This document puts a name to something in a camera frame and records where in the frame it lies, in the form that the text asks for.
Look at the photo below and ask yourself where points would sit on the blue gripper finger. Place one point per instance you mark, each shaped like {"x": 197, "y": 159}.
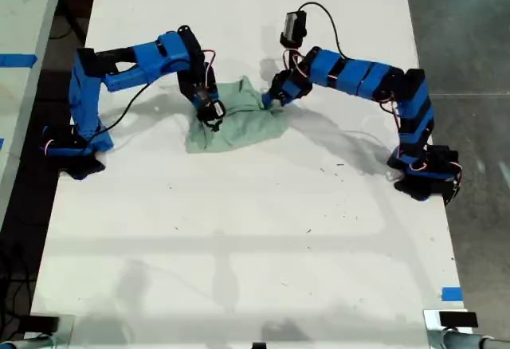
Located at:
{"x": 286, "y": 99}
{"x": 214, "y": 126}
{"x": 270, "y": 98}
{"x": 202, "y": 118}

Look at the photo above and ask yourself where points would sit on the black camera box on stalk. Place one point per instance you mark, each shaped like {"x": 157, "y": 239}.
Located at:
{"x": 294, "y": 26}

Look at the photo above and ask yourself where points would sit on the small black box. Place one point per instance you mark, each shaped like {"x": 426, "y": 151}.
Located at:
{"x": 458, "y": 319}
{"x": 40, "y": 323}

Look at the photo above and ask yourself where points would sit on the grey pipe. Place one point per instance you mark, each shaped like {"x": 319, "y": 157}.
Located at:
{"x": 24, "y": 343}
{"x": 470, "y": 342}

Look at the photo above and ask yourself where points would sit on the short blue tape strip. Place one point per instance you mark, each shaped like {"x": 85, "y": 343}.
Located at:
{"x": 452, "y": 294}

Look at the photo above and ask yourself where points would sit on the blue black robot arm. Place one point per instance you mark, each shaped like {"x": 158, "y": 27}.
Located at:
{"x": 83, "y": 98}
{"x": 358, "y": 74}

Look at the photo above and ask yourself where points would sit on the white side table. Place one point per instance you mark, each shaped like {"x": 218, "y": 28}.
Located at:
{"x": 24, "y": 6}

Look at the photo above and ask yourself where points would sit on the long blue tape strip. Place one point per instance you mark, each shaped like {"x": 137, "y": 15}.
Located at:
{"x": 18, "y": 60}

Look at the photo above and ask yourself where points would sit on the black camera box white label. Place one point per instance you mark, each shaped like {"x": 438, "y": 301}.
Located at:
{"x": 217, "y": 109}

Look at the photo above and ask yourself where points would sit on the pale green T-shirt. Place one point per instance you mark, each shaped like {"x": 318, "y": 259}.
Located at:
{"x": 239, "y": 130}

